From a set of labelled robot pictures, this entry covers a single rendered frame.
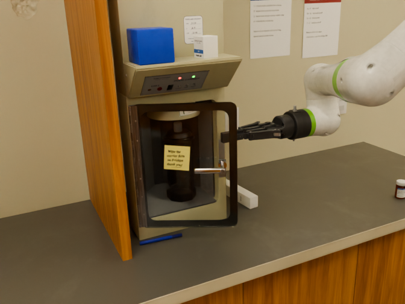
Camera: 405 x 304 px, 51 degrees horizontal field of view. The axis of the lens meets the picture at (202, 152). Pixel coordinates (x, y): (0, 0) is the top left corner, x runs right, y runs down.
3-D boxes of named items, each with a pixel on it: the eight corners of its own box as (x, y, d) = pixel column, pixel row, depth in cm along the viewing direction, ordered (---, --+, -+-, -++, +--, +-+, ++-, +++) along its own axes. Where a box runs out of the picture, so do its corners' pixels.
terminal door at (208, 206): (142, 227, 137) (131, 104, 124) (237, 225, 135) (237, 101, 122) (141, 228, 136) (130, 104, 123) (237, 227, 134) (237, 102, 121)
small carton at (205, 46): (194, 57, 124) (193, 35, 123) (208, 55, 127) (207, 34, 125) (203, 58, 121) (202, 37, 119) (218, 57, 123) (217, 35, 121)
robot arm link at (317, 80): (333, 105, 110) (376, 100, 110) (330, 60, 109) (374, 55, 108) (301, 99, 146) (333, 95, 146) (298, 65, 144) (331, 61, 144)
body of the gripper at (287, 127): (280, 111, 139) (255, 115, 135) (296, 117, 131) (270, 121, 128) (279, 134, 141) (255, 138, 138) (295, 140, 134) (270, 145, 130)
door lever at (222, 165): (195, 169, 129) (194, 161, 128) (226, 168, 128) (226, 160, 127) (194, 176, 124) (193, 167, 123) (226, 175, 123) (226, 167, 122)
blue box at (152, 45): (128, 61, 120) (125, 28, 117) (162, 58, 124) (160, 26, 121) (139, 66, 111) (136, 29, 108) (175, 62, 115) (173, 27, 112)
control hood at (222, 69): (125, 97, 123) (122, 62, 120) (225, 85, 136) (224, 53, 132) (137, 105, 113) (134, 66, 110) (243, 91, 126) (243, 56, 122)
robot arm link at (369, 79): (426, 80, 91) (392, 36, 90) (378, 119, 93) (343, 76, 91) (389, 80, 109) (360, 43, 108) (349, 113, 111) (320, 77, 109)
